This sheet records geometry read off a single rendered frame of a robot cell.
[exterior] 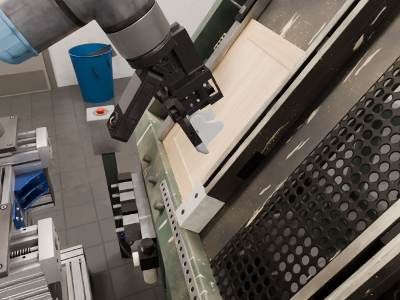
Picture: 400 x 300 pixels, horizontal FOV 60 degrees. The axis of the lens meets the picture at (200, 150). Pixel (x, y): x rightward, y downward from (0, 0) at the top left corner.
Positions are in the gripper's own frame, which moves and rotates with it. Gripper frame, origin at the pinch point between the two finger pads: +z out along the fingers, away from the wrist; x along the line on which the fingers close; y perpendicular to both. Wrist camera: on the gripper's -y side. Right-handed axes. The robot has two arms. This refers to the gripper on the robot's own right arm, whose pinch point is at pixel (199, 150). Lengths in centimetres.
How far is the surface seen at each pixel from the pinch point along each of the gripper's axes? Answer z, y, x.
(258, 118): 20.2, 16.9, 21.2
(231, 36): 20, 32, 66
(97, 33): 78, -18, 357
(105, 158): 49, -37, 92
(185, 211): 33.6, -12.7, 21.8
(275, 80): 21.5, 28.7, 32.1
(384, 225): 16.0, 16.6, -20.5
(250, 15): 18, 41, 65
